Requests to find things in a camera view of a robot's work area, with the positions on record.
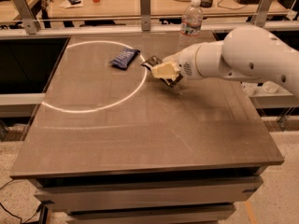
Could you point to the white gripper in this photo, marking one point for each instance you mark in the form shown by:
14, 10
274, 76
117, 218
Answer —
186, 63

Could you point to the dark chocolate rxbar wrapper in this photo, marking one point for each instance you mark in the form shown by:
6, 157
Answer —
152, 61

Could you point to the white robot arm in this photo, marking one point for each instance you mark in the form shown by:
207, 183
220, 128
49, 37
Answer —
247, 54

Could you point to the blue blueberry rxbar wrapper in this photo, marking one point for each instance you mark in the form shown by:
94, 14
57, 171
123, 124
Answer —
124, 58

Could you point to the clear plastic water bottle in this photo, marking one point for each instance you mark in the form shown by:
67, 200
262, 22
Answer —
190, 26

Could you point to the small clear sanitizer bottle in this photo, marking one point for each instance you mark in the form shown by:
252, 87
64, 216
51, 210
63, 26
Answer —
249, 88

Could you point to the grey drawer cabinet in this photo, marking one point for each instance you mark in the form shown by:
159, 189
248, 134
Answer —
199, 197

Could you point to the metal bracket centre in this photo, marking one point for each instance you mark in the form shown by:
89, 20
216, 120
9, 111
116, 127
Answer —
145, 14

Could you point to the metal bracket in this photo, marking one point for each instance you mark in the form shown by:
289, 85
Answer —
260, 16
29, 21
145, 14

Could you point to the metal bracket right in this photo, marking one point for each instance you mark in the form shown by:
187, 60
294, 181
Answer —
260, 16

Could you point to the metal bracket left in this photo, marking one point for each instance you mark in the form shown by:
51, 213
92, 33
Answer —
29, 21

